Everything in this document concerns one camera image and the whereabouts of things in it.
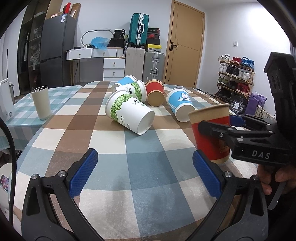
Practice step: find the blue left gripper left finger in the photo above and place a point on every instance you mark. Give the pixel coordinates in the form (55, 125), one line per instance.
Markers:
(80, 171)

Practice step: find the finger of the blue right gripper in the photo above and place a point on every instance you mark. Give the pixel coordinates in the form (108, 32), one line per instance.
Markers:
(229, 134)
(251, 122)

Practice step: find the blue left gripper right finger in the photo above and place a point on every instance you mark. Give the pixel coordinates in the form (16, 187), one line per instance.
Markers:
(209, 172)

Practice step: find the red kraft paper cup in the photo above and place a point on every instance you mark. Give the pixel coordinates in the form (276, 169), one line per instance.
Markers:
(155, 92)
(214, 148)

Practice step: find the blue bunny paper cup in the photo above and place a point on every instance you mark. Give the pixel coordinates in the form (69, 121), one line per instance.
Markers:
(180, 103)

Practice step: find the white green leaf paper cup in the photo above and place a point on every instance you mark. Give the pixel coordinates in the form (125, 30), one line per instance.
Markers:
(128, 111)

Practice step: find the far blue white paper cup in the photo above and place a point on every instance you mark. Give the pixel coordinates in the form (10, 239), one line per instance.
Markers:
(128, 79)

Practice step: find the person's right hand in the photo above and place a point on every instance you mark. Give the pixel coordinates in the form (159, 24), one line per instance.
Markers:
(285, 174)

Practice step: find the purple shopping bag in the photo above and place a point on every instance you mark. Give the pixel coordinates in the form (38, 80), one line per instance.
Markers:
(254, 100)

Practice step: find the wooden shoe rack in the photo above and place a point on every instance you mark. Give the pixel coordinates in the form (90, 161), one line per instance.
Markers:
(235, 80)

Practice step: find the checkered tablecloth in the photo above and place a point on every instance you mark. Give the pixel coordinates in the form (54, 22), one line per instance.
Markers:
(143, 187)

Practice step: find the wooden door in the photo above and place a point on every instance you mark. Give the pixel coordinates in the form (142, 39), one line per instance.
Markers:
(185, 45)

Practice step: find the beige steel tumbler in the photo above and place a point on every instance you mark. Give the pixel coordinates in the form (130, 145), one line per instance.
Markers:
(41, 101)

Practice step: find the white air purifier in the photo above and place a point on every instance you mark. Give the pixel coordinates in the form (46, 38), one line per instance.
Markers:
(7, 106)

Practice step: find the white drawer desk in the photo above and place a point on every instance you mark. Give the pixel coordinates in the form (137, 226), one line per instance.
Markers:
(96, 64)

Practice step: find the silver aluminium suitcase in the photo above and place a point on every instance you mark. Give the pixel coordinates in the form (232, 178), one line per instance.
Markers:
(154, 63)

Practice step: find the beige suitcase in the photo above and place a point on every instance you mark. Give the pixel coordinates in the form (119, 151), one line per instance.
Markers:
(134, 62)

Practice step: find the blue plastic bag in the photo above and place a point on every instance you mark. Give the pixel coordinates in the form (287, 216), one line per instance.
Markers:
(100, 43)

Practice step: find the dark glass display cabinet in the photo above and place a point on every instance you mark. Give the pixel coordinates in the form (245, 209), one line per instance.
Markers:
(28, 59)

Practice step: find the stacked shoe boxes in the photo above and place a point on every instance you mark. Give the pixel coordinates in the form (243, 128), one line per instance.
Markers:
(153, 40)

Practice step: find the black bag on desk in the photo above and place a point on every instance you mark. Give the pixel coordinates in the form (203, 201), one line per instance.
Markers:
(118, 41)

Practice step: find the black refrigerator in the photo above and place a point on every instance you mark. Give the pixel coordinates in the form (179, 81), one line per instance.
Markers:
(57, 38)

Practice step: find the teal suitcase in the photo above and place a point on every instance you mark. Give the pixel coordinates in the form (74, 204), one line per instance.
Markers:
(137, 36)

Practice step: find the red box on refrigerator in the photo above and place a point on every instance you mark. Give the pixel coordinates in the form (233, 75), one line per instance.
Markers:
(67, 8)

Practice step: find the cardboard box on refrigerator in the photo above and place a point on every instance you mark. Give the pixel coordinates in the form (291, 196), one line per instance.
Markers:
(74, 13)

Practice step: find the white oval mirror frame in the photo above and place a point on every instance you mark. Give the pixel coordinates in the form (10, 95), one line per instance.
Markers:
(91, 34)

